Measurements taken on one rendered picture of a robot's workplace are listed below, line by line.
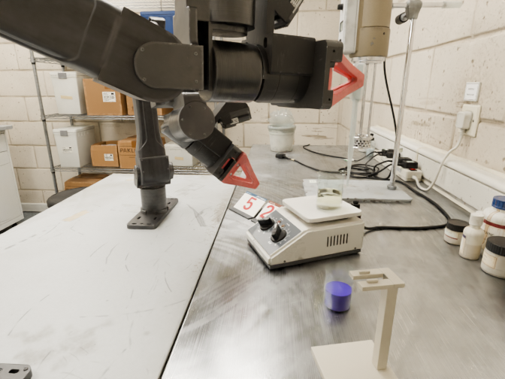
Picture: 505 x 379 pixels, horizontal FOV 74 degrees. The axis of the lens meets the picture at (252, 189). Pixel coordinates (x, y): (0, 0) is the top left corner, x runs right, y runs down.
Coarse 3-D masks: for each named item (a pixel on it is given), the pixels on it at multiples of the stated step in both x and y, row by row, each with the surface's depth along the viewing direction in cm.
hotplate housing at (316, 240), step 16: (288, 208) 70; (304, 224) 62; (320, 224) 62; (336, 224) 62; (352, 224) 63; (304, 240) 60; (320, 240) 61; (336, 240) 62; (352, 240) 64; (272, 256) 59; (288, 256) 60; (304, 256) 61; (320, 256) 63
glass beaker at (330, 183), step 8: (320, 168) 65; (328, 168) 65; (320, 176) 62; (328, 176) 66; (336, 176) 65; (344, 176) 62; (320, 184) 62; (328, 184) 61; (336, 184) 61; (320, 192) 63; (328, 192) 62; (336, 192) 62; (320, 200) 63; (328, 200) 62; (336, 200) 62; (320, 208) 64; (328, 208) 63; (336, 208) 63
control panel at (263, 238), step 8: (272, 216) 69; (280, 216) 68; (256, 224) 69; (280, 224) 65; (288, 224) 64; (256, 232) 67; (264, 232) 66; (288, 232) 62; (296, 232) 60; (256, 240) 65; (264, 240) 64; (288, 240) 60; (264, 248) 61; (272, 248) 60
